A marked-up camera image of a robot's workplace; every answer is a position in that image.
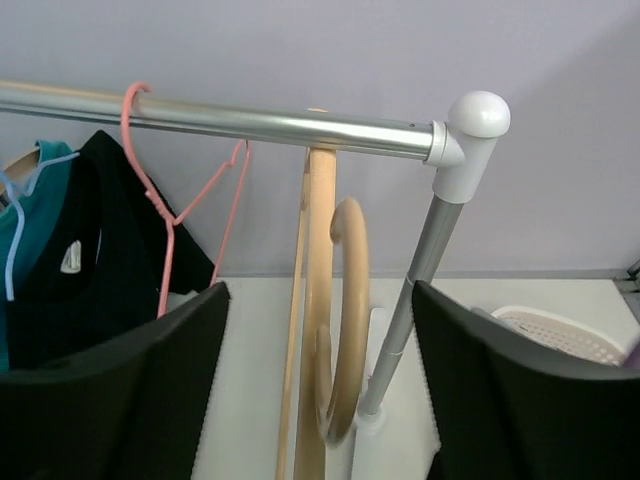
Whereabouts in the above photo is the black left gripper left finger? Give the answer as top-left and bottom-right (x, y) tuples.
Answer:
(1, 282), (230, 479)

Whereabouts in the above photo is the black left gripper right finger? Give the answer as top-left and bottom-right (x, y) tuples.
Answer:
(411, 281), (639, 479)

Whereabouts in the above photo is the black t shirt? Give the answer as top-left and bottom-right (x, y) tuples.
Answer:
(5, 129), (216, 371)

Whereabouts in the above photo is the beige plastic hanger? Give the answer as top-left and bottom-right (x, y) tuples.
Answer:
(275, 140), (370, 479)

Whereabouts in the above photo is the pink wire hanger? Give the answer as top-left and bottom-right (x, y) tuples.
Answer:
(120, 81), (251, 318)

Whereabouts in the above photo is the light blue wire hanger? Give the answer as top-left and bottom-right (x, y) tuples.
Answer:
(0, 151), (81, 302)

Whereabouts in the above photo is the teal t shirt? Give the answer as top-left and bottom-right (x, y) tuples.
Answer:
(1, 161), (72, 371)

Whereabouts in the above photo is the white perforated plastic basket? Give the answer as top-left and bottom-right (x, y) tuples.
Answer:
(490, 306), (638, 366)

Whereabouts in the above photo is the silver clothes rack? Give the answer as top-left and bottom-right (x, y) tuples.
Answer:
(0, 79), (513, 480)

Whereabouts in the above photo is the beige hanger on rail end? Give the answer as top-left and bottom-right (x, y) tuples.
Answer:
(1, 147), (40, 191)

